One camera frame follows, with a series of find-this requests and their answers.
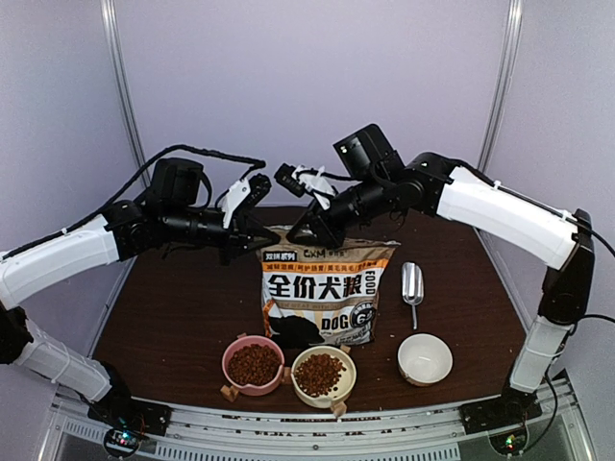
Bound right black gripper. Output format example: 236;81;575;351
285;173;392;251

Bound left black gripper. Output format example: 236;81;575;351
163;205;281;266

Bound brown dog food bag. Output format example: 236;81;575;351
258;225;400;350

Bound metal food scoop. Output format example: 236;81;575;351
402;262;424;330

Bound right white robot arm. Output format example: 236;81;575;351
275;124;595;428

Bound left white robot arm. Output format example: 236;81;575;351
1;158;280;428

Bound pink pet bowl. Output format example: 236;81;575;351
222;335;284;397

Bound yellow pet bowl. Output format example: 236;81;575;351
290;346;357;409

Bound brown kibble in pink bowl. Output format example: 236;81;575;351
227;344;282;386

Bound brown kibble in yellow bowl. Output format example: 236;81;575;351
293;353;346;398

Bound wooden bowl stand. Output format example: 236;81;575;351
221;347;349;417

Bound white ceramic bowl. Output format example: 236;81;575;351
397;333;454;387

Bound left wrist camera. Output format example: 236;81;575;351
217;174;271;230

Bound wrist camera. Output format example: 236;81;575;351
217;174;271;230
274;163;336;210

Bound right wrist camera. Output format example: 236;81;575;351
274;163;336;210

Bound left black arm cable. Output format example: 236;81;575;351
0;143;268;263

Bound left aluminium frame post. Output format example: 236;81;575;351
100;0;145;167

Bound aluminium frame post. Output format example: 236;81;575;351
100;0;145;167
478;0;524;172

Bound right aluminium frame post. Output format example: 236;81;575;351
478;0;524;172

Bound front aluminium rail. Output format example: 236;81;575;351
35;377;598;460

